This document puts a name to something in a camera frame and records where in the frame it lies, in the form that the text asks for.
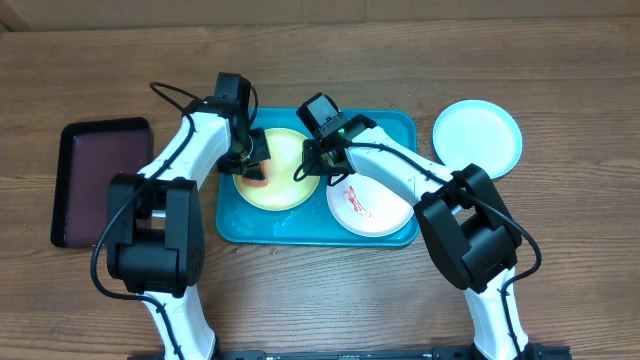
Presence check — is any white plastic plate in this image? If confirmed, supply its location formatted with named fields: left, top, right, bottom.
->
left=326, top=174, right=413, bottom=237

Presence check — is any teal plastic serving tray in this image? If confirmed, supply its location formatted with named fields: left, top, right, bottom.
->
left=216, top=107, right=419, bottom=247

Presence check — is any light blue plastic plate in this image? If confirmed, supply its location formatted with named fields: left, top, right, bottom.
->
left=432, top=99, right=523, bottom=179

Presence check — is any yellow-green plastic plate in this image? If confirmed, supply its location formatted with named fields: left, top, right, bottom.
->
left=233, top=128, right=320, bottom=211

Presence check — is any green and red sponge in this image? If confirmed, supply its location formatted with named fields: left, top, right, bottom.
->
left=241, top=160, right=270, bottom=188

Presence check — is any black rectangular sponge tray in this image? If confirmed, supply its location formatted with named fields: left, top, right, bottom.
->
left=50, top=117, right=153, bottom=248

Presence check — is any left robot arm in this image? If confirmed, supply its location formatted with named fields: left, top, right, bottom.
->
left=90, top=73, right=270, bottom=359

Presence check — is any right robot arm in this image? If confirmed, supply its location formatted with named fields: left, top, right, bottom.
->
left=294, top=93, right=528, bottom=359

